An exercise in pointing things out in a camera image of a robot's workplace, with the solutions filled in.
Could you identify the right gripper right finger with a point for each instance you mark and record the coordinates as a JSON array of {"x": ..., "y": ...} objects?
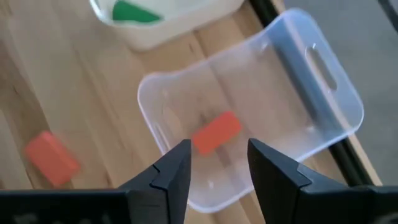
[{"x": 280, "y": 193}]

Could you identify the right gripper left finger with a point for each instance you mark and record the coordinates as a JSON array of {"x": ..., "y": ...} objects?
[{"x": 168, "y": 193}]

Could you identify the red wooden block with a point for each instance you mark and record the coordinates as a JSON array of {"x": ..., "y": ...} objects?
[{"x": 216, "y": 133}]

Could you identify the small red wooden cube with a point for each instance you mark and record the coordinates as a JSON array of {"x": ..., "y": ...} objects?
[{"x": 51, "y": 160}]

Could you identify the green wooden block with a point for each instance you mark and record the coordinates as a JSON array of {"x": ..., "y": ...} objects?
[{"x": 130, "y": 14}]

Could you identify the clear plastic bin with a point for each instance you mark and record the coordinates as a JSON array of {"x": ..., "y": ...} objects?
[{"x": 264, "y": 93}]

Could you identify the white plastic bin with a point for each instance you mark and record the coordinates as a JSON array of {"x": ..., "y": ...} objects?
[{"x": 174, "y": 34}]

